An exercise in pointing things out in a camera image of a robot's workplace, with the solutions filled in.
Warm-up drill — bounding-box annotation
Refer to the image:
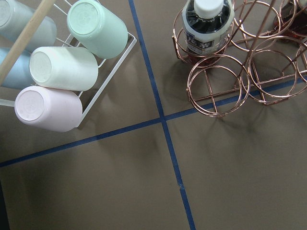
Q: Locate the pink cup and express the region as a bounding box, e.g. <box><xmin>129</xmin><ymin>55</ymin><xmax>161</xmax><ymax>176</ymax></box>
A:
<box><xmin>14</xmin><ymin>86</ymin><xmax>83</xmax><ymax>132</ymax></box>

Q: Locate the white wire cup rack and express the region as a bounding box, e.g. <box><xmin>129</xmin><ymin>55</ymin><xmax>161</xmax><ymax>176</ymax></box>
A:
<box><xmin>0</xmin><ymin>0</ymin><xmax>137</xmax><ymax>130</ymax></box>

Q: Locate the light blue cup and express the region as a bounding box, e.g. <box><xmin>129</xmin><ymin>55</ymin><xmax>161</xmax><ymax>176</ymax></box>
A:
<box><xmin>1</xmin><ymin>51</ymin><xmax>35</xmax><ymax>90</ymax></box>

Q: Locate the tea bottle right rack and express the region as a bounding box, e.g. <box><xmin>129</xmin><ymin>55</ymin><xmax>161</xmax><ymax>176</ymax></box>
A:
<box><xmin>182</xmin><ymin>0</ymin><xmax>235</xmax><ymax>66</ymax></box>

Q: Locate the tea bottle rack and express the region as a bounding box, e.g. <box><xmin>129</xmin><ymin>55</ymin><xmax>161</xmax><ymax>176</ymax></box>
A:
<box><xmin>182</xmin><ymin>0</ymin><xmax>235</xmax><ymax>66</ymax></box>
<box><xmin>273</xmin><ymin>0</ymin><xmax>307</xmax><ymax>40</ymax></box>

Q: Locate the wooden rack handle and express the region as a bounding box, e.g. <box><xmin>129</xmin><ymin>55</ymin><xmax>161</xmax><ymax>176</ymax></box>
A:
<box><xmin>0</xmin><ymin>0</ymin><xmax>55</xmax><ymax>83</ymax></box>

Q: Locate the white cup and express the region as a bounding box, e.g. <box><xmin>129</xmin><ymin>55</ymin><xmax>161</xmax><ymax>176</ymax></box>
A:
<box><xmin>29</xmin><ymin>46</ymin><xmax>98</xmax><ymax>92</ymax></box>

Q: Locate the copper wire bottle rack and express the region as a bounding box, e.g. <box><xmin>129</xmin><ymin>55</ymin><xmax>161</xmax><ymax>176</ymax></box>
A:
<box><xmin>172</xmin><ymin>0</ymin><xmax>307</xmax><ymax>117</ymax></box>

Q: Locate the tea bottle upper rack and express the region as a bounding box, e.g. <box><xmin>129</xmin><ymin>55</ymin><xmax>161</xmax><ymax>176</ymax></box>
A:
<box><xmin>273</xmin><ymin>0</ymin><xmax>307</xmax><ymax>40</ymax></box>

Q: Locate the grey blue cup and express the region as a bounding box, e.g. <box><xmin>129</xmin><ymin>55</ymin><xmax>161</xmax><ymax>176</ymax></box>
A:
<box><xmin>0</xmin><ymin>0</ymin><xmax>57</xmax><ymax>52</ymax></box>

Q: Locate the mint green cup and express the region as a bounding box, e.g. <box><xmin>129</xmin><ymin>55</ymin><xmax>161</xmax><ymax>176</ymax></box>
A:
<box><xmin>67</xmin><ymin>0</ymin><xmax>128</xmax><ymax>59</ymax></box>

